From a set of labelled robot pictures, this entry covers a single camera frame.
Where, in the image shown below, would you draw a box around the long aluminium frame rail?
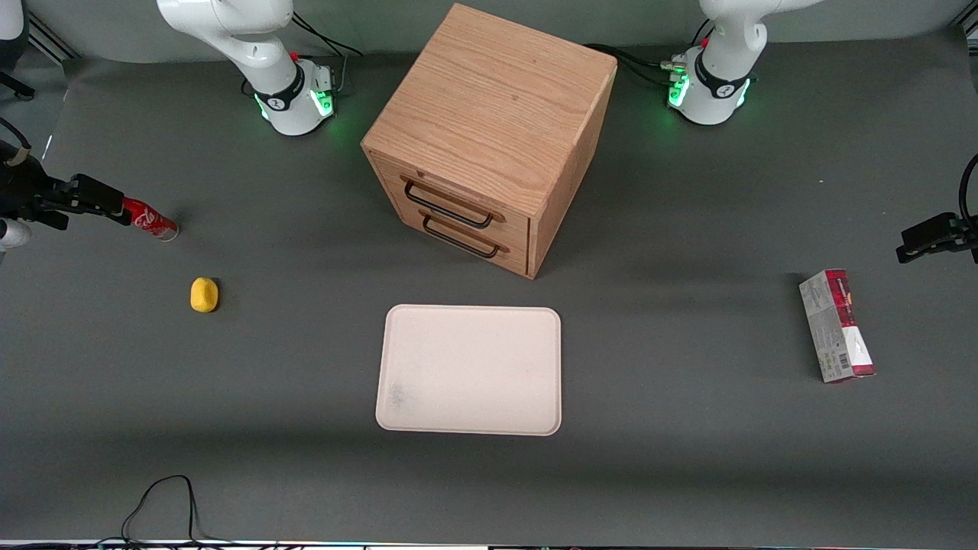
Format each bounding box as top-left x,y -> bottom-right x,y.
23,11 -> 81,63

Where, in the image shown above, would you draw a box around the thin black looped cable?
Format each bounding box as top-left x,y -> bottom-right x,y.
96,474 -> 306,550

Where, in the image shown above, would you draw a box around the black left base cables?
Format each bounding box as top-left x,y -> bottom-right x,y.
585,44 -> 688,87

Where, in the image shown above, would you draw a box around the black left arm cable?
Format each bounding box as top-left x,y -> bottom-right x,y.
958,153 -> 978,222

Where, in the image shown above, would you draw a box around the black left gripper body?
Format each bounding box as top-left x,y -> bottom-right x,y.
954,215 -> 978,265

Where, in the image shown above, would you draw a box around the red cola can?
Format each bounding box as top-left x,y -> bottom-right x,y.
122,197 -> 180,243

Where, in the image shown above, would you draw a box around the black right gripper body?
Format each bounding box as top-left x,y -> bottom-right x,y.
0,157 -> 74,230

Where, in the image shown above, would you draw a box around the grey and red carton box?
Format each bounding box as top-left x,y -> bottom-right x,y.
798,268 -> 876,384

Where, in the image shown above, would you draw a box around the wooden drawer cabinet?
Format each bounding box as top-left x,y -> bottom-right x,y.
361,2 -> 618,280

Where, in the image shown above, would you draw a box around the yellow lemon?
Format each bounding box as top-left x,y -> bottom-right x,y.
189,277 -> 220,314

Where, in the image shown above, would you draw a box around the black base cables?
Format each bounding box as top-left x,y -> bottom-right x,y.
290,11 -> 364,96
585,44 -> 688,87

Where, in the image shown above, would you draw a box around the short black drawer handle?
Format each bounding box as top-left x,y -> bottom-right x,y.
419,210 -> 511,259

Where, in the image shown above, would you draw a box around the beige plastic tray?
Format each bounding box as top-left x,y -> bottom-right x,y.
375,304 -> 562,437

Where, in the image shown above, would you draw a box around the black stand foot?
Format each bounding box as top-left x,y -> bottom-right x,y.
0,70 -> 36,101

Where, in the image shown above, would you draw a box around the long black drawer handle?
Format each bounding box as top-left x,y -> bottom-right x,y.
403,177 -> 507,230

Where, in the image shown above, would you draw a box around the black right base cables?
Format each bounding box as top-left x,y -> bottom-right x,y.
290,11 -> 364,96

